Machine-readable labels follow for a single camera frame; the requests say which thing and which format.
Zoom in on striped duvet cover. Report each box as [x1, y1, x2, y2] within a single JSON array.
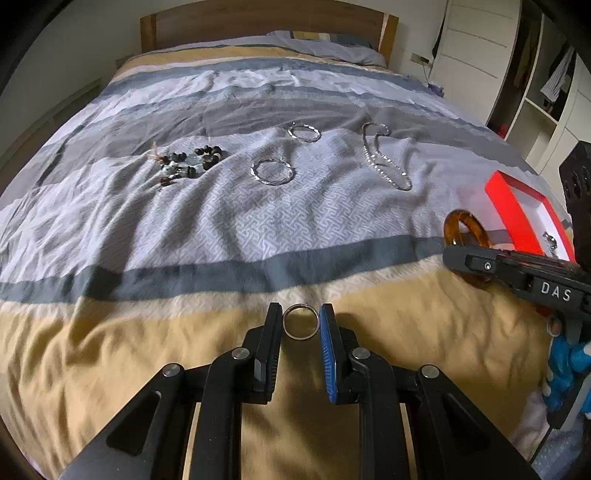
[[1, 40, 551, 479]]

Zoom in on wall socket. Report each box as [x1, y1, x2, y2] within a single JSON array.
[[411, 53, 431, 66]]

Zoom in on amber orange bangle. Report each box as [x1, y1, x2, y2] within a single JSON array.
[[444, 209, 493, 248]]

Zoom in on hanging striped shirt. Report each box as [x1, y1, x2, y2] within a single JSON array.
[[541, 46, 574, 104]]

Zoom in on right blue white gloved hand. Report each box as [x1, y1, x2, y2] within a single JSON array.
[[541, 317, 590, 412]]

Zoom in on wooden headboard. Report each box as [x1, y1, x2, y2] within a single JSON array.
[[139, 0, 399, 59]]

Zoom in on silver chain necklace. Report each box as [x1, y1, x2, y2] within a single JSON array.
[[361, 121, 414, 192]]

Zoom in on purple tissue box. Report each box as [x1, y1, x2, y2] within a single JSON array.
[[428, 83, 445, 98]]

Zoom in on white wardrobe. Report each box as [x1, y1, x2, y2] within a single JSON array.
[[430, 1, 590, 200]]

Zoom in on twisted silver hoop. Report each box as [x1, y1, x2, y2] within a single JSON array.
[[250, 158, 296, 187], [287, 122, 322, 143]]

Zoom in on dark beaded bracelet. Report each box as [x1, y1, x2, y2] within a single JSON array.
[[148, 143, 225, 187]]

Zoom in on silver ring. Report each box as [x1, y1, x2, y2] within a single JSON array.
[[281, 303, 321, 341]]

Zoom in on green stone pendant charm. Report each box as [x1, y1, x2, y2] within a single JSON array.
[[543, 232, 558, 258]]

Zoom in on grey pillow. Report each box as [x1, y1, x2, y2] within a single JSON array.
[[267, 30, 387, 67]]

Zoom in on red jewelry box tray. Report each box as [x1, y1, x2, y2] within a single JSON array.
[[485, 171, 575, 262]]

